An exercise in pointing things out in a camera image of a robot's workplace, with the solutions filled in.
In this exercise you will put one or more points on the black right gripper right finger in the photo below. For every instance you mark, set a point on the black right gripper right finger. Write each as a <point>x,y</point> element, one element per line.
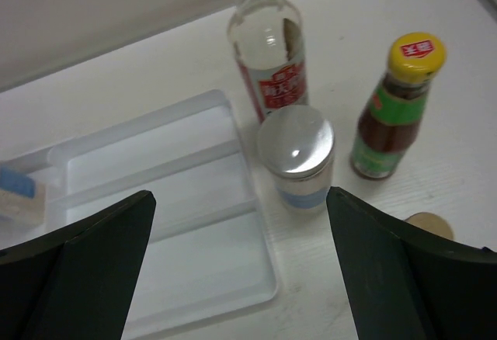
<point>406,283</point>

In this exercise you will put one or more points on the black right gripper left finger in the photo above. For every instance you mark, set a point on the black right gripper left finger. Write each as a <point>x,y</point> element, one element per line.
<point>77,282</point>

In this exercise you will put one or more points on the small gold-cap bottle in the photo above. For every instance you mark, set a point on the small gold-cap bottle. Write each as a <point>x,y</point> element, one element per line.
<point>431,223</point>

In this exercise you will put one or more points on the silver-lid jar blue label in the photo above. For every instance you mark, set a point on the silver-lid jar blue label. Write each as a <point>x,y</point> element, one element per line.
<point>23,199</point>

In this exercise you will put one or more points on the white divided organizer tray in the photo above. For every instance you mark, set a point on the white divided organizer tray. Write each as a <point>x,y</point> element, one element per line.
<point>207,253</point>

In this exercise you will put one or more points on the green-label yellow-cap sauce bottle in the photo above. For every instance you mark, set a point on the green-label yellow-cap sauce bottle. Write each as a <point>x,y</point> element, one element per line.
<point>390,121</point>

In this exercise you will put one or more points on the tall soy sauce bottle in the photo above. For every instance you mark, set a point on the tall soy sauce bottle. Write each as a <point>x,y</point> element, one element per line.
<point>268,46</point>

